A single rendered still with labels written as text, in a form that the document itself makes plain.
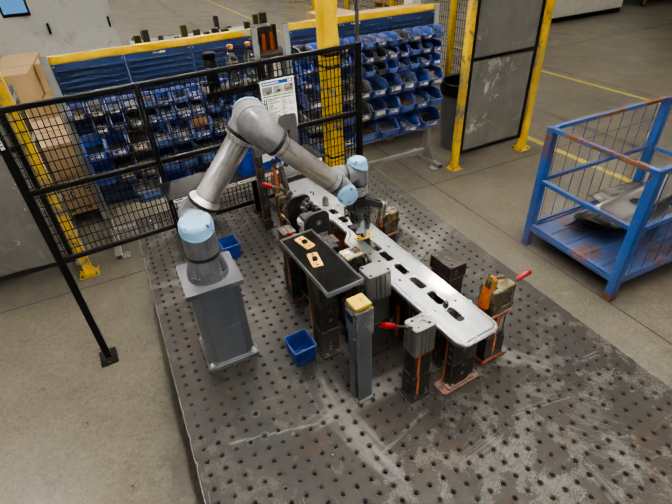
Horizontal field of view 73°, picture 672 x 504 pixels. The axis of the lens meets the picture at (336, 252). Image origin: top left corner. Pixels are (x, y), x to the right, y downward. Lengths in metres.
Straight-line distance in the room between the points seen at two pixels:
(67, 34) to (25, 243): 4.85
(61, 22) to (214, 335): 6.89
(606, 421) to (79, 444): 2.42
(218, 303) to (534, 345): 1.25
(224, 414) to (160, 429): 0.97
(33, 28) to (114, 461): 6.65
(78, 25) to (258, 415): 7.17
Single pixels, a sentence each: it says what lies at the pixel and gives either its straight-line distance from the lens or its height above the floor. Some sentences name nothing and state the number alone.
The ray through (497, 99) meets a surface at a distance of 5.03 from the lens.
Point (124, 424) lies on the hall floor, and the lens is 2.85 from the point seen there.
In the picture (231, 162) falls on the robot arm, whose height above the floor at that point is 1.47.
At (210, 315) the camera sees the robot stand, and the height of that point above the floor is 0.98.
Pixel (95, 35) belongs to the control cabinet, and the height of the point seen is 0.94.
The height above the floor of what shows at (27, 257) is 0.27.
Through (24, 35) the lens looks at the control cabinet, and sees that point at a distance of 8.31.
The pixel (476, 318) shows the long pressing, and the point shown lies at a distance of 1.65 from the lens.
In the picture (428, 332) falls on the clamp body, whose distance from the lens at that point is 1.52.
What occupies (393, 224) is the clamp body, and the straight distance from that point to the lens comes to 2.13.
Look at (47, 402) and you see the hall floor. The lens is 3.17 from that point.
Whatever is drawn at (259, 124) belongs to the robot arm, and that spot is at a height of 1.62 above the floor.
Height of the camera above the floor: 2.12
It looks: 36 degrees down
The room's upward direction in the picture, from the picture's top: 4 degrees counter-clockwise
